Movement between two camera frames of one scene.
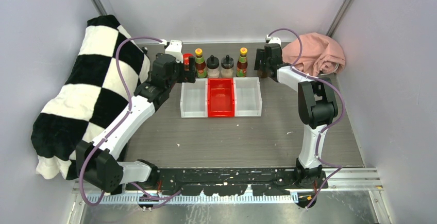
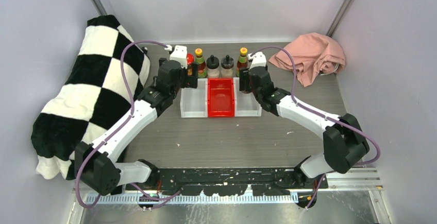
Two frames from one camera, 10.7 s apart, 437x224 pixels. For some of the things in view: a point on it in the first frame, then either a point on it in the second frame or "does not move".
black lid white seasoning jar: [213, 64] does not move
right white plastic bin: [248, 101] does not move
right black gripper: [261, 56] -> [244, 80]
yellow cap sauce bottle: [242, 63] does not move
